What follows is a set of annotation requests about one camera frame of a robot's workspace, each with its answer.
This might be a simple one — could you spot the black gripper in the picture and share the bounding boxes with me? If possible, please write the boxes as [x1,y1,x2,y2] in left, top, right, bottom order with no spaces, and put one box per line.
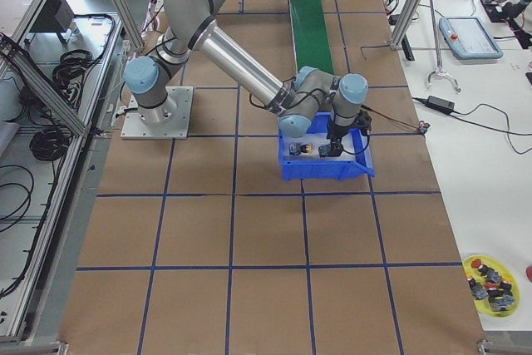
[327,116,353,157]

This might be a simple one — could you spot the yellow push button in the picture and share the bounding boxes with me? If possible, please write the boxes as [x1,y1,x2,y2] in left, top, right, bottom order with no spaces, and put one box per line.
[288,143,313,156]

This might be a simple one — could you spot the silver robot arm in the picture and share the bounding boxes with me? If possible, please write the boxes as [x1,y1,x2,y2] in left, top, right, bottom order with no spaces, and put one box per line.
[124,0,372,157]

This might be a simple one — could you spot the yellow plate of buttons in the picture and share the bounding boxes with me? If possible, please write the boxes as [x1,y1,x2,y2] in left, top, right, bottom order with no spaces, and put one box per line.
[462,254,520,318]

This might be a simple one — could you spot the right bin white foam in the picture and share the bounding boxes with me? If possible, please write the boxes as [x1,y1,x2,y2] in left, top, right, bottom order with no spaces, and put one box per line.
[281,133,367,161]

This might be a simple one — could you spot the right blue plastic bin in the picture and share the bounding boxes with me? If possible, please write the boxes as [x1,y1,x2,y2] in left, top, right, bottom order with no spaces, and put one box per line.
[278,112,375,180]

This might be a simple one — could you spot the green conveyor belt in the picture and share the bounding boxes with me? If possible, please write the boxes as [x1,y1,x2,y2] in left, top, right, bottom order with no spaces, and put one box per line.
[288,0,334,74]

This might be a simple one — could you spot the black power adapter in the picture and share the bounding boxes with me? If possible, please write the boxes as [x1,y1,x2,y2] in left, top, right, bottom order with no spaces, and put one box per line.
[426,96,455,115]

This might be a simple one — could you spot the teach pendant tablet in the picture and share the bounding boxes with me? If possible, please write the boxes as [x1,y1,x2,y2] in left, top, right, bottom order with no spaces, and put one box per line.
[438,17,504,60]

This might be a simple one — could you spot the red black conveyor wires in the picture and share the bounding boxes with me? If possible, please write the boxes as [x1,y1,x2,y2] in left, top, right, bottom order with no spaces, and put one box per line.
[361,105,429,136]

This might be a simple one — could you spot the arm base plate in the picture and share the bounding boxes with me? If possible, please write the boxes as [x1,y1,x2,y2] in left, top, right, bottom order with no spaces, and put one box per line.
[121,86,194,140]

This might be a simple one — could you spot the green handled reach tool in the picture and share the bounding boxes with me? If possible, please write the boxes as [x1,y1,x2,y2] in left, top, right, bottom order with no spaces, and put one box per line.
[426,0,462,94]

